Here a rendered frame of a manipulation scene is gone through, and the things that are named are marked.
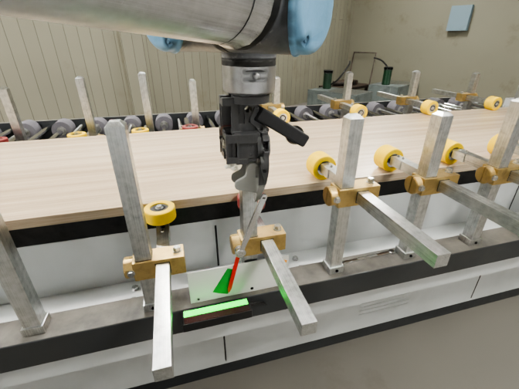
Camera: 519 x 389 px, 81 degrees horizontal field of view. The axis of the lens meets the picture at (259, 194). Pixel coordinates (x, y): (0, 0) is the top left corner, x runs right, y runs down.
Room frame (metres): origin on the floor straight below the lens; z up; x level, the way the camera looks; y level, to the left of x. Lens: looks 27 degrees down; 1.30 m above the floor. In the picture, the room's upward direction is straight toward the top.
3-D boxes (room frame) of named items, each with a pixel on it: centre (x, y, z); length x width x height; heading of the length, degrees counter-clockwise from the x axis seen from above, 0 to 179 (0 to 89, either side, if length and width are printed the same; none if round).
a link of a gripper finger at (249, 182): (0.54, 0.02, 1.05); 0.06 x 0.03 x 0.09; 106
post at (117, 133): (0.56, 0.27, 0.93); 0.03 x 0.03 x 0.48; 16
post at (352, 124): (0.70, -0.21, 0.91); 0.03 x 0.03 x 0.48; 16
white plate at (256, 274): (0.60, 0.05, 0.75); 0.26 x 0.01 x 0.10; 106
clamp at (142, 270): (0.57, 0.25, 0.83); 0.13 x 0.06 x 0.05; 106
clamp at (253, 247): (0.64, 0.01, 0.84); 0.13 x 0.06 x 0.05; 106
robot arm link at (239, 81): (0.55, 0.02, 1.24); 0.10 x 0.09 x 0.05; 16
